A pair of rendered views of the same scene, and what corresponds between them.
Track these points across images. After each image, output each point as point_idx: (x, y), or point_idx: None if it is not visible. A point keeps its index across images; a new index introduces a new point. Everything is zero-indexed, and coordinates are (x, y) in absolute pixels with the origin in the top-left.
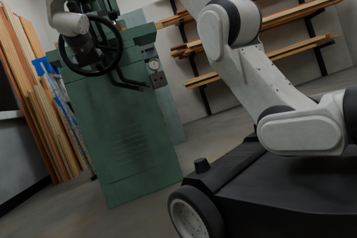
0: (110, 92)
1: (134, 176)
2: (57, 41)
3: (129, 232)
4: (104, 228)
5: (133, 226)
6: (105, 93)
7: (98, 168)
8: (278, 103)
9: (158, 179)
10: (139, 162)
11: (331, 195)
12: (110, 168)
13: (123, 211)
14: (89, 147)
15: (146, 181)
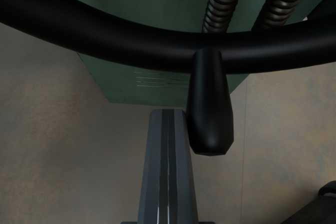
0: None
1: (154, 95)
2: None
3: (136, 193)
4: (105, 155)
5: (140, 181)
6: None
7: (101, 79)
8: None
9: (183, 103)
10: (170, 90)
11: None
12: (121, 84)
13: (129, 128)
14: (85, 58)
15: (167, 101)
